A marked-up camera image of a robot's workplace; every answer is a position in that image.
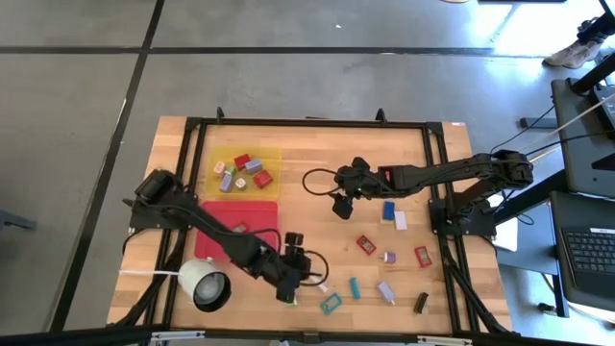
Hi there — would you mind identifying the black floor cable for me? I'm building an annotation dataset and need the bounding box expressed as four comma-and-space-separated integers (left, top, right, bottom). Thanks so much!
489, 103, 615, 189

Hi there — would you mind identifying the grey standing desk top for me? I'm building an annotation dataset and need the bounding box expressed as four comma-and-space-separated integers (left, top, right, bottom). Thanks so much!
551, 76, 615, 198

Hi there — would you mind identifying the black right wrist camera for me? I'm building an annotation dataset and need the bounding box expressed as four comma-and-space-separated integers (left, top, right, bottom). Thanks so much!
332, 191, 357, 221

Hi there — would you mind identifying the white spotlight lamp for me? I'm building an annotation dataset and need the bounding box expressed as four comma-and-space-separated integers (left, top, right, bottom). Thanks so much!
177, 257, 233, 313

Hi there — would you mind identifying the grey floor object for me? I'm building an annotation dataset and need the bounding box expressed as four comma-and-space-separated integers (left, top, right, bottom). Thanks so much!
0, 209, 37, 231

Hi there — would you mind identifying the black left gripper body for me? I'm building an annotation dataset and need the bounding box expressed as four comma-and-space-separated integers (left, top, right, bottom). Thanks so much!
262, 253, 314, 285

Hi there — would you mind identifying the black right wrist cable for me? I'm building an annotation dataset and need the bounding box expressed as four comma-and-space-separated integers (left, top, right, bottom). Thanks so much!
301, 167, 340, 197

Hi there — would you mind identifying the person's shoe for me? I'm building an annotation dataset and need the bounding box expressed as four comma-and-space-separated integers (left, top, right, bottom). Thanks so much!
542, 38, 603, 69

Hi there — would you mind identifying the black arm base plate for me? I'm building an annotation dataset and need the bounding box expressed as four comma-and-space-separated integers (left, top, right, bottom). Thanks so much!
428, 198, 499, 237
122, 191, 199, 232

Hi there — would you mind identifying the dark brown digital clock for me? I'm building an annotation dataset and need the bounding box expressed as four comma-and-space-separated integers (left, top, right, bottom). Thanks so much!
413, 291, 431, 315

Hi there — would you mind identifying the black diagonal desk bar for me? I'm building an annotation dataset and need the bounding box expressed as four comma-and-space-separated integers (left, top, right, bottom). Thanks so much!
569, 52, 615, 95

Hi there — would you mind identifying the black desk device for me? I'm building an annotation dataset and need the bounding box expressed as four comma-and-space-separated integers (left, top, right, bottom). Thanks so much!
590, 86, 615, 136

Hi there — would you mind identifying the white floor cable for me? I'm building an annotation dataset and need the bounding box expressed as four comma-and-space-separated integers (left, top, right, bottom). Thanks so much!
516, 90, 615, 156

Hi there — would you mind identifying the red translucent bin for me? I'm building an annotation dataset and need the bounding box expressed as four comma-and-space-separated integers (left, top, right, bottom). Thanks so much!
193, 200, 280, 263

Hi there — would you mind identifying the yellow translucent bin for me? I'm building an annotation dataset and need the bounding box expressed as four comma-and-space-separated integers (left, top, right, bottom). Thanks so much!
204, 145, 283, 202

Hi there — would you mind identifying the black aluminium table frame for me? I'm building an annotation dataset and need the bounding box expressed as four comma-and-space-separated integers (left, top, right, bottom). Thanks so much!
106, 106, 514, 337

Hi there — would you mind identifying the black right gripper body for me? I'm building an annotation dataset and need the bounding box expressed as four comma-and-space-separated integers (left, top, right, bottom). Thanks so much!
334, 164, 383, 198

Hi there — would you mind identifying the person's leg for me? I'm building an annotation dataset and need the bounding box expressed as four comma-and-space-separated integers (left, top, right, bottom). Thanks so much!
576, 10, 615, 45

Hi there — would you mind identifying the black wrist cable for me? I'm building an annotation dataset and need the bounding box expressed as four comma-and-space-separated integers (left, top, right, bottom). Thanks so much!
301, 167, 340, 197
295, 248, 331, 288

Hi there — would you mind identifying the white paper sheet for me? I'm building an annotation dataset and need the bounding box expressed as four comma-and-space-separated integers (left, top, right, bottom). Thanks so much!
494, 216, 520, 253

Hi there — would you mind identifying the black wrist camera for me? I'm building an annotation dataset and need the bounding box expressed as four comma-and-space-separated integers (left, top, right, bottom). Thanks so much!
284, 232, 306, 257
332, 191, 357, 221

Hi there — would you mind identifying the dark grey desk base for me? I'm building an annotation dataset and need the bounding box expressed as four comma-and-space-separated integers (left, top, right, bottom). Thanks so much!
494, 167, 573, 319

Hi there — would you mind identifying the dark laptop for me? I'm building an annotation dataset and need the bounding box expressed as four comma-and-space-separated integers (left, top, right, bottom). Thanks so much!
549, 190, 615, 313

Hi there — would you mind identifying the black rig crossbar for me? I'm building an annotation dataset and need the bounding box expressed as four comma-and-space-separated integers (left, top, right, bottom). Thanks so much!
0, 322, 615, 346

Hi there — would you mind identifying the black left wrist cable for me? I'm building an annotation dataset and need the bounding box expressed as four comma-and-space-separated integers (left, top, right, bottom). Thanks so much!
295, 248, 331, 288

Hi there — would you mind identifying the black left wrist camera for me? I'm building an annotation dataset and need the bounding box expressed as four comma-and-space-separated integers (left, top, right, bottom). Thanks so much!
284, 232, 306, 257

